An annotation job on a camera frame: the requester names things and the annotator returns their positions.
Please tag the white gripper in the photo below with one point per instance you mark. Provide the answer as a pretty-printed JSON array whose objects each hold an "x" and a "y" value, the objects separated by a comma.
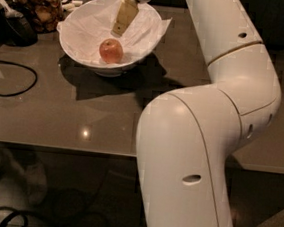
[{"x": 125, "y": 15}]

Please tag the white ceramic bowl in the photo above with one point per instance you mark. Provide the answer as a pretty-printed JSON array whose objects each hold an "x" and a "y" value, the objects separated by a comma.
[{"x": 77, "y": 50}]

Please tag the black round device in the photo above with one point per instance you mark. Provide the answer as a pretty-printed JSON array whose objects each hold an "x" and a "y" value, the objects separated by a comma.
[{"x": 19, "y": 30}]

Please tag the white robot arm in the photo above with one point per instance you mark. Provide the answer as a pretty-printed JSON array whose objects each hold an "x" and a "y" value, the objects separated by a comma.
[{"x": 184, "y": 136}]

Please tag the white shoe under table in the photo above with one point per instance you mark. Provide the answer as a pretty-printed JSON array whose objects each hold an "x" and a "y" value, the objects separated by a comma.
[{"x": 35, "y": 177}]

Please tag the small white items behind bowl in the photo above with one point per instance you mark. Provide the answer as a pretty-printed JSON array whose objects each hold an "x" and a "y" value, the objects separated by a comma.
[{"x": 70, "y": 5}]

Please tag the red apple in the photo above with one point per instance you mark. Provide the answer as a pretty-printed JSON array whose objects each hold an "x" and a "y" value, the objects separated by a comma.
[{"x": 111, "y": 51}]

